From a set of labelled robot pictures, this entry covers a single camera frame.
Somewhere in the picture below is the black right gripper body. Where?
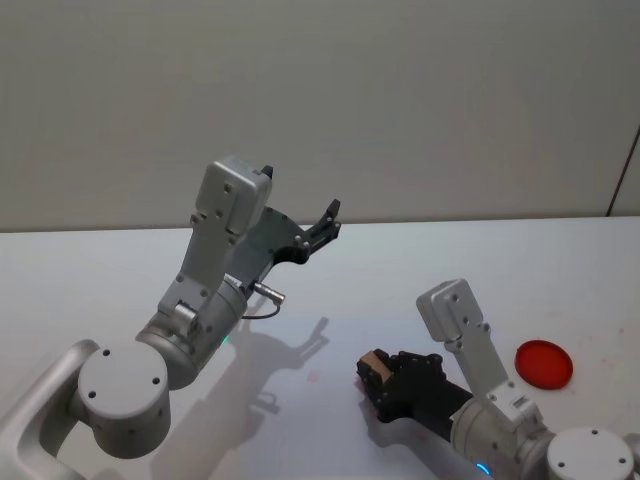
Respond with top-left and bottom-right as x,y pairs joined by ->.
384,367 -> 474,444

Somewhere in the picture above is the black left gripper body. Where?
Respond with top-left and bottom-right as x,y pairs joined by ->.
227,205 -> 308,291

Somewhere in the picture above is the small brown wooden block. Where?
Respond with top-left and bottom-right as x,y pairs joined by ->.
360,351 -> 394,384

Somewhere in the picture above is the white table cloth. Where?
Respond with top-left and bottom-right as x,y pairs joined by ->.
0,215 -> 640,480

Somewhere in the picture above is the flat red round disc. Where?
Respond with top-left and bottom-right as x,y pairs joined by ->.
515,339 -> 575,391

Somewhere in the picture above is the thin dark cable, silver plug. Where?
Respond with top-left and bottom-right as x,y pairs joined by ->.
234,280 -> 288,321

